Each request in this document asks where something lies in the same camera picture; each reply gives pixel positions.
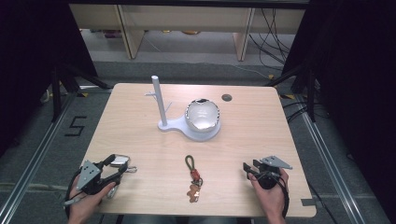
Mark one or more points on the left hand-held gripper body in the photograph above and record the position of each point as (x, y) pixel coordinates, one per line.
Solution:
(88, 175)

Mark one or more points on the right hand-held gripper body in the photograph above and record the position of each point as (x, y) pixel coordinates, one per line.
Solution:
(269, 179)

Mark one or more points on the person's right hand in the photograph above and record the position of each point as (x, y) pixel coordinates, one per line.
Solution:
(271, 197)

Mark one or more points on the person's left hand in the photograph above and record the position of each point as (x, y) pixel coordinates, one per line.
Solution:
(81, 205)

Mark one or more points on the silver carabiner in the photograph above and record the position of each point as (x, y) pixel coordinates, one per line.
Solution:
(112, 192)

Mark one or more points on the grey tape patch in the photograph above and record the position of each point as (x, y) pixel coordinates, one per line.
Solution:
(308, 202)

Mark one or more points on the crumpled foil bowl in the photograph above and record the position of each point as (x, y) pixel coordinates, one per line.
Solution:
(202, 116)

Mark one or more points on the grey table grommet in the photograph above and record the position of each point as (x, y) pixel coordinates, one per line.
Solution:
(226, 97)

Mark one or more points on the white pole stand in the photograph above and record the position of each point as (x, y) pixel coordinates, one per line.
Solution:
(174, 124)

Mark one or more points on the black metal stand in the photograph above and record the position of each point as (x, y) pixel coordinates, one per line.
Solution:
(310, 93)
(56, 93)

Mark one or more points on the black curtain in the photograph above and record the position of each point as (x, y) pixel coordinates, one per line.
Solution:
(358, 77)
(34, 62)

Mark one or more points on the aluminium floor rail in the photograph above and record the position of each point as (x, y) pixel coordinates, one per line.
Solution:
(330, 168)
(34, 165)

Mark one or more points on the light wooden desk frame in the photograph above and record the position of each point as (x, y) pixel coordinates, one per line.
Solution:
(134, 37)

